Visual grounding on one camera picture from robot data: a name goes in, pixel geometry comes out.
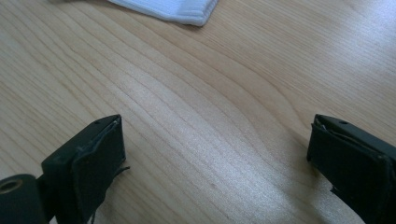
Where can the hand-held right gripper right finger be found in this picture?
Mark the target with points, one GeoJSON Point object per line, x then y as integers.
{"type": "Point", "coordinates": [351, 165]}

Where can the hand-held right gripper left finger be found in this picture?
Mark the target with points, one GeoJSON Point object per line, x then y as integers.
{"type": "Point", "coordinates": [90, 168]}

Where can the white ribbed sock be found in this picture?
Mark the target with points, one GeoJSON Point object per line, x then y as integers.
{"type": "Point", "coordinates": [174, 9]}

